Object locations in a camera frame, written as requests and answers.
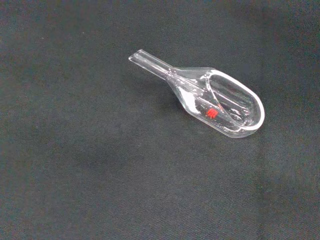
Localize clear glass weighing funnel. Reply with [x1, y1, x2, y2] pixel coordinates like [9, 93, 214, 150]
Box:
[128, 49, 266, 139]

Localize black bench cloth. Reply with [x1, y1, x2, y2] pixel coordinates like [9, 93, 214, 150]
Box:
[0, 0, 320, 240]

